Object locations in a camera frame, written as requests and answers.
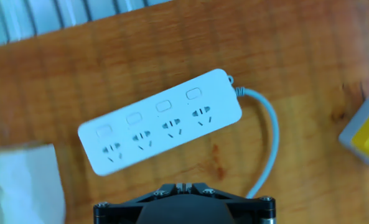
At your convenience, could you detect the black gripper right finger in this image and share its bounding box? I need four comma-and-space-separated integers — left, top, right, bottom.
184, 182, 277, 224

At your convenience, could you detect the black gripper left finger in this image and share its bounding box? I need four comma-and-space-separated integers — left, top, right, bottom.
93, 182, 187, 224

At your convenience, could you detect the white four-socket power strip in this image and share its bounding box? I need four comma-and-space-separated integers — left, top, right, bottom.
77, 68, 243, 177

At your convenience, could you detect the gold tissue pack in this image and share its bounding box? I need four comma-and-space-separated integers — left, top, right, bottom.
0, 142, 67, 224

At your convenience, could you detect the green button yellow box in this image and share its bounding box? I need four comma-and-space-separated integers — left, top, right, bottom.
338, 96, 369, 169

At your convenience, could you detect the wood-grain table mat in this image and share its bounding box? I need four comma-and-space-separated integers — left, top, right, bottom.
0, 0, 369, 224

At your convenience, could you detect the grey power strip cable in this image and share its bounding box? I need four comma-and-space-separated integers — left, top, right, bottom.
233, 85, 281, 200

